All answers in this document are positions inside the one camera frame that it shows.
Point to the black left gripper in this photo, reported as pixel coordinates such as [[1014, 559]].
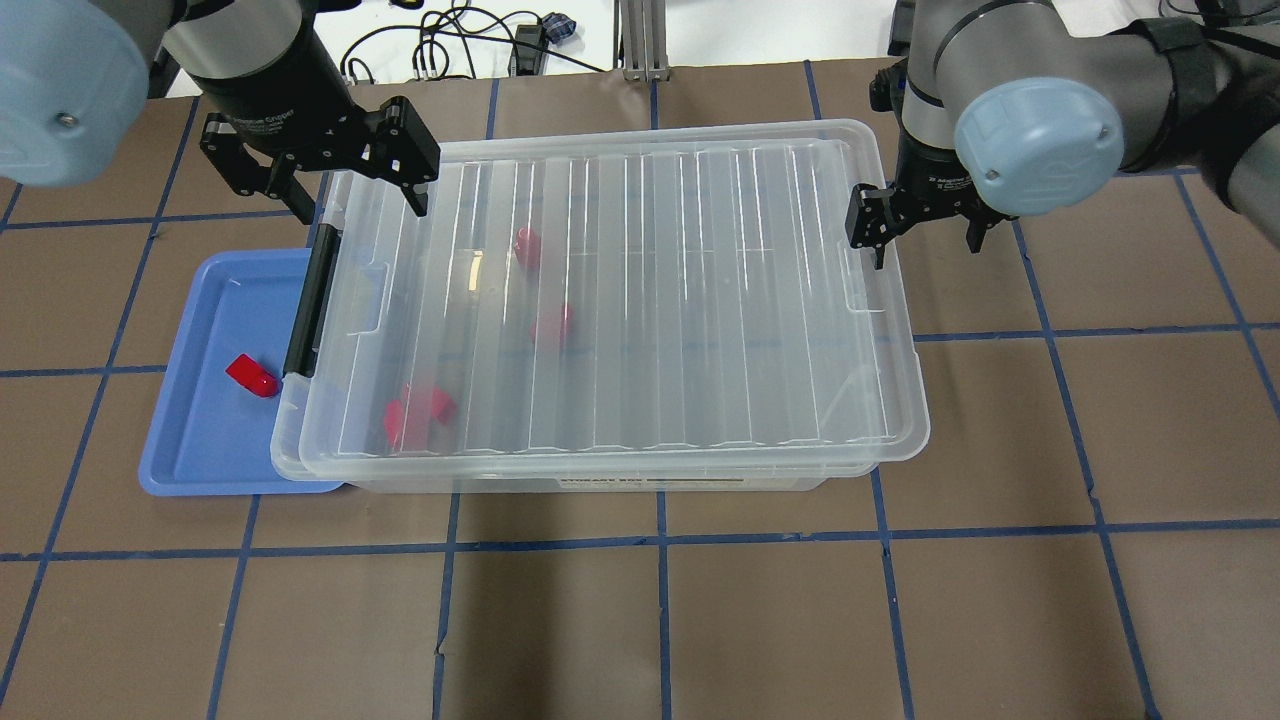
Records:
[[275, 108]]

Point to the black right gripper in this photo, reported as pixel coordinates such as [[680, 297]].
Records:
[[926, 177]]

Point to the clear plastic box lid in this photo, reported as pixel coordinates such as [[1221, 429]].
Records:
[[620, 300]]

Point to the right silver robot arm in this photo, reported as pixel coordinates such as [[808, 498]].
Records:
[[1003, 114]]

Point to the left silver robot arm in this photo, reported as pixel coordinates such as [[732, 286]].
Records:
[[75, 76]]

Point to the red block box far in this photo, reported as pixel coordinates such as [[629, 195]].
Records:
[[527, 248]]

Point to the red block box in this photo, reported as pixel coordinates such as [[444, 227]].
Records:
[[553, 329], [527, 248]]

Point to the red block box middle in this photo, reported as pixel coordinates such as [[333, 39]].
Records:
[[553, 329]]

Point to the clear plastic storage box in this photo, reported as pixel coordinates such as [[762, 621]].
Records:
[[600, 470]]

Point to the blue plastic tray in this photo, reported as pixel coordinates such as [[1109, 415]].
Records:
[[210, 436]]

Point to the black box handle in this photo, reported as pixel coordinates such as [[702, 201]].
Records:
[[307, 332]]

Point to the aluminium frame post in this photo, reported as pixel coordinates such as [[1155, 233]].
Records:
[[642, 52]]

